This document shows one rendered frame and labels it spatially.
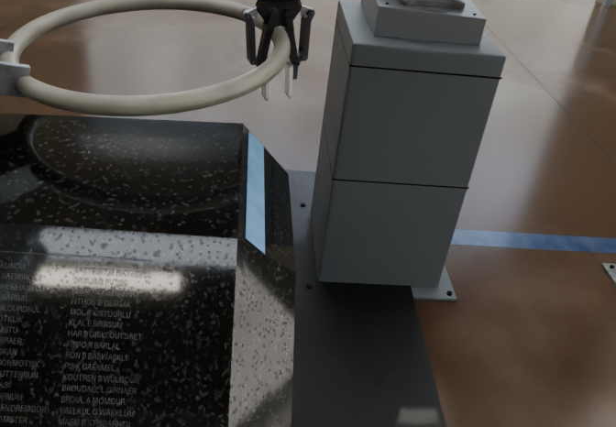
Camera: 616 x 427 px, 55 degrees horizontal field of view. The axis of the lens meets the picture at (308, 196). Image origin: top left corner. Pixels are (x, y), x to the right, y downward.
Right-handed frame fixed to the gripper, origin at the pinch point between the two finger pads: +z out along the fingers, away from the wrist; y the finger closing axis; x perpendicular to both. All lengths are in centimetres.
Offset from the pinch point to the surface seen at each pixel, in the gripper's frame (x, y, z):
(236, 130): 15.4, 11.4, 1.3
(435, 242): -18, -57, 67
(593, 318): 7, -106, 89
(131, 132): 14.0, 28.6, 0.3
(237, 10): -12.2, 4.9, -10.1
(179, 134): 15.6, 21.2, 0.7
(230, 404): 59, 22, 15
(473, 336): 5, -62, 86
